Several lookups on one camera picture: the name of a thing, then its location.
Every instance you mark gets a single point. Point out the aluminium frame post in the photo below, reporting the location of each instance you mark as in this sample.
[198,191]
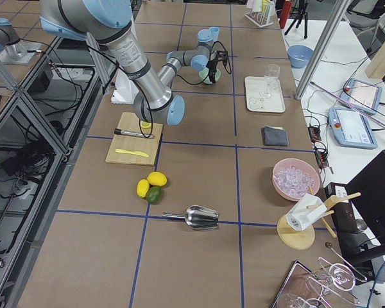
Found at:
[323,42]

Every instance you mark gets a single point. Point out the pink bowl with ice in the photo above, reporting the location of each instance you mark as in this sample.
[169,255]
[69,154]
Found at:
[293,178]

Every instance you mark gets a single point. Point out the black monitor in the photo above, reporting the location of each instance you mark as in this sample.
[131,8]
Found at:
[370,183]

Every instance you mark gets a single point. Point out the clear wine glass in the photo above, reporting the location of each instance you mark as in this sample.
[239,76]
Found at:
[271,75]

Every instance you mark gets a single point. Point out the grey folded cloth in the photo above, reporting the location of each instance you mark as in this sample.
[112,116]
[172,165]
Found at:
[274,136]

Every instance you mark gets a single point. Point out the near blue teach pendant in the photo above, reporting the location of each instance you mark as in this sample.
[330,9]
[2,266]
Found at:
[351,129]

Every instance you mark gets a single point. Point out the cream bear tray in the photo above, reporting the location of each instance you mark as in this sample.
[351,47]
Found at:
[254,101]

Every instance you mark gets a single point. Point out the far blue teach pendant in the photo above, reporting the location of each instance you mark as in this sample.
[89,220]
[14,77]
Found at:
[362,95]

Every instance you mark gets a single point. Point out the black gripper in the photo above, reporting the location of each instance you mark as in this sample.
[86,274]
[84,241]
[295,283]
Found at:
[212,67]

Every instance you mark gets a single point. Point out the black tray with glasses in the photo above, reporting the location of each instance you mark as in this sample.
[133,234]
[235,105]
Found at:
[329,285]

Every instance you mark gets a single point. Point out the white wire cup rack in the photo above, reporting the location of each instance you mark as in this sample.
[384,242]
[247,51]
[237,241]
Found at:
[260,12]

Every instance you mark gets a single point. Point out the wooden cutting board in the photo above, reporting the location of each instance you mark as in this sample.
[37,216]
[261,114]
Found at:
[147,146]

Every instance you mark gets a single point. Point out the metal ice scoop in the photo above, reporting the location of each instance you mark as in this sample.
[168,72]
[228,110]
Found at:
[197,217]

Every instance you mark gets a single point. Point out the lemon half slice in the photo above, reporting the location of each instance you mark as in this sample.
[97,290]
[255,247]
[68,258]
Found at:
[145,125]

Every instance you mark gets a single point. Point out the yellow plastic knife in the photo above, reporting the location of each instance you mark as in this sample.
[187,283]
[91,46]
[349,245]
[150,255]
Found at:
[137,153]

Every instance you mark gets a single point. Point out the green lime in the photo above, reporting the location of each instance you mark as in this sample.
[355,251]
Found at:
[154,194]

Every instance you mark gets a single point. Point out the metal cylinder tool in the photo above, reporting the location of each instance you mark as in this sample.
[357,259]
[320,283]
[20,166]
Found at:
[118,131]

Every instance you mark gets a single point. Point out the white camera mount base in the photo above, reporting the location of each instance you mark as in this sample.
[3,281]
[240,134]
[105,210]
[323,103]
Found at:
[125,90]

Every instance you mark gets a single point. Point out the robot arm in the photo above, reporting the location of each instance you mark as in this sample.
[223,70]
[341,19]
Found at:
[110,22]
[13,50]

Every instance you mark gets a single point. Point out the yellow lemon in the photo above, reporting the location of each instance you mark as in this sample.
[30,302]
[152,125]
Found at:
[143,187]
[157,178]

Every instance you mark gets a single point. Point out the black tripod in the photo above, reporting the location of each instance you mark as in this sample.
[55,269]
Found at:
[301,16]

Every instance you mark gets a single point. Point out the blue bowl with fork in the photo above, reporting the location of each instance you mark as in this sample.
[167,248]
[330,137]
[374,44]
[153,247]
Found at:
[299,56]

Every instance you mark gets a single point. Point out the white paper carton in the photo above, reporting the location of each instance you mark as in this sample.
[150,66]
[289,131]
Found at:
[305,212]

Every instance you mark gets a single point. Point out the wooden mug tree stand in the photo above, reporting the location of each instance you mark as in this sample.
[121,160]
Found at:
[302,240]

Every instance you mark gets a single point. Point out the green ceramic bowl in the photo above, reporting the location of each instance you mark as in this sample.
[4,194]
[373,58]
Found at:
[204,75]

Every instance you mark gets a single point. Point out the blue teach pendant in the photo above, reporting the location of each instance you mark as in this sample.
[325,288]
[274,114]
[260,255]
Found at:
[351,129]
[362,95]

